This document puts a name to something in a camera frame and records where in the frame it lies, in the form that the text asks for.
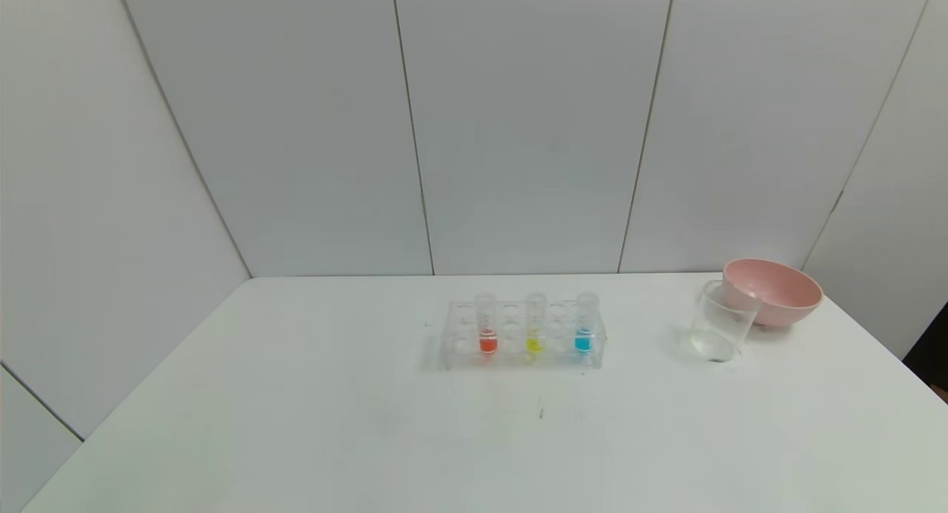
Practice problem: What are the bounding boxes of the yellow pigment plastic test tube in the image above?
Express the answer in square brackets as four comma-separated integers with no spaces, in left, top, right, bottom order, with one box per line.
[524,292,548,354]

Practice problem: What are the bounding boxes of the blue pigment plastic test tube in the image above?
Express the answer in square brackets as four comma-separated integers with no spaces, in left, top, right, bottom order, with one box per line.
[573,292,601,354]

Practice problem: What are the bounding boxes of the orange pigment plastic test tube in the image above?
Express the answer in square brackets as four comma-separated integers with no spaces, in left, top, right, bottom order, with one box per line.
[474,292,499,355]

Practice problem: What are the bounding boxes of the clear acrylic test tube rack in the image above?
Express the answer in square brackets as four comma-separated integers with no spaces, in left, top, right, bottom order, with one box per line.
[442,297,608,371]

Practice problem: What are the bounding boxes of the clear glass beaker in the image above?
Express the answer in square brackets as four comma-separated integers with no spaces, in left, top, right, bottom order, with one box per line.
[689,279,764,363]

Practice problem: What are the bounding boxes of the pink plastic bowl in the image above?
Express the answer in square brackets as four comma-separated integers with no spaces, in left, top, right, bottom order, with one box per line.
[722,258,825,329]

